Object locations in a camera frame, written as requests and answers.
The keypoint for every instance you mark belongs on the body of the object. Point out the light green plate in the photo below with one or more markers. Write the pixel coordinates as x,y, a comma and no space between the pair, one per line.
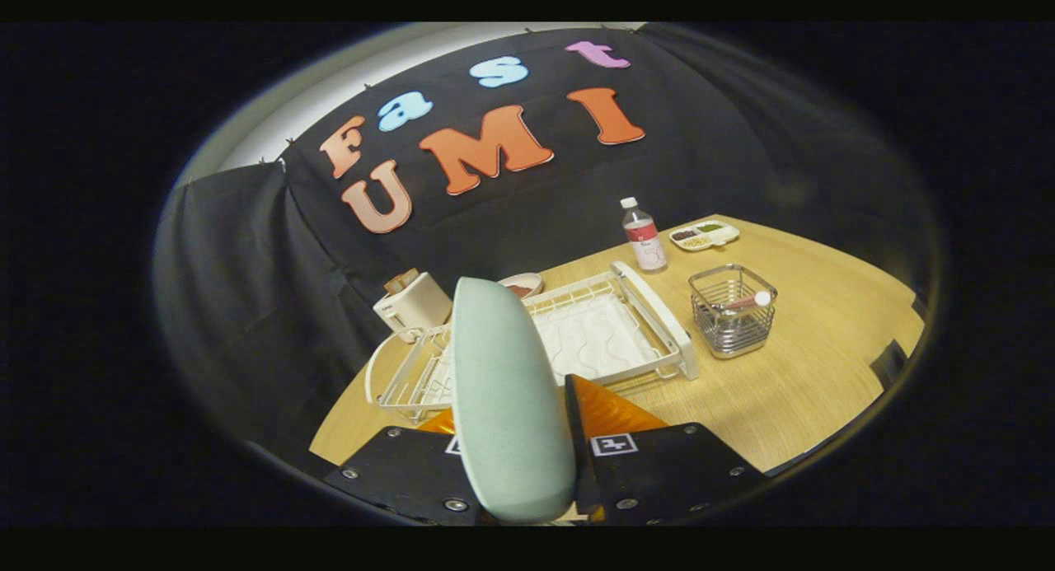
503,398

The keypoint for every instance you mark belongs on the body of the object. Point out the brown toast slice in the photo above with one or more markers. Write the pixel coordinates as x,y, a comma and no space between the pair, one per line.
401,280

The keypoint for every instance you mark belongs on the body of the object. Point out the white pink spoon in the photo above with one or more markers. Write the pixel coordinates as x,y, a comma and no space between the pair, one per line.
746,302

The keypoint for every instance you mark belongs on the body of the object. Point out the small black block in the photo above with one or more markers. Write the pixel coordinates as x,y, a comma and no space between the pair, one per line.
890,363

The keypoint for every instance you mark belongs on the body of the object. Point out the white toaster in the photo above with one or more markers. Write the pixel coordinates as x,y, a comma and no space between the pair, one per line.
416,307

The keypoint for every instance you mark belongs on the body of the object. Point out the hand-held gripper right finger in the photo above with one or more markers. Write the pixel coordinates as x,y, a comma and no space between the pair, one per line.
579,439

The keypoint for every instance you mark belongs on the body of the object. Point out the clear bottle red label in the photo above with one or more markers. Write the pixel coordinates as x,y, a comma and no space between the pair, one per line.
645,241

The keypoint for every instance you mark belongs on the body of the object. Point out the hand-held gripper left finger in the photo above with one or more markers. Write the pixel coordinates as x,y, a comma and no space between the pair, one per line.
404,472

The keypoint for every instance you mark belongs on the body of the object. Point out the red food pieces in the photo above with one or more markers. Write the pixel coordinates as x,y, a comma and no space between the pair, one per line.
519,290

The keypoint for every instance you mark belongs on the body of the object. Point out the small white plate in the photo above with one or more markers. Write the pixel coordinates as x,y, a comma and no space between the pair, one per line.
532,281

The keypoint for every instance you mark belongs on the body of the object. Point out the white divided snack tray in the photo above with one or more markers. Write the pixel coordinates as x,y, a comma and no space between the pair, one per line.
725,235

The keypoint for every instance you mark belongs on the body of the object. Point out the black backdrop cloth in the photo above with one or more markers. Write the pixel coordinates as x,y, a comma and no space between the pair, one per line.
247,266

